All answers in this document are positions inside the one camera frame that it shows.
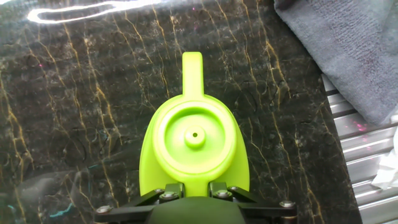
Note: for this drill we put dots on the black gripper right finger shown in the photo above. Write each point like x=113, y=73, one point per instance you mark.
x=219, y=190

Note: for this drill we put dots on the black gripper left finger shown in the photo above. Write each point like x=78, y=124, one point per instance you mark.
x=172, y=191

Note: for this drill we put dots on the green plastic watering can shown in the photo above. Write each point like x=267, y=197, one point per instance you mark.
x=194, y=149

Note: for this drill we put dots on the dark marbled table mat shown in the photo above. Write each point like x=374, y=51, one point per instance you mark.
x=77, y=109

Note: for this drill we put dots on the crumpled white tissue paper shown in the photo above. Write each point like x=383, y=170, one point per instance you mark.
x=387, y=174

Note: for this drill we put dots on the grey towel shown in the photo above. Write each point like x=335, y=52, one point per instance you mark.
x=351, y=53

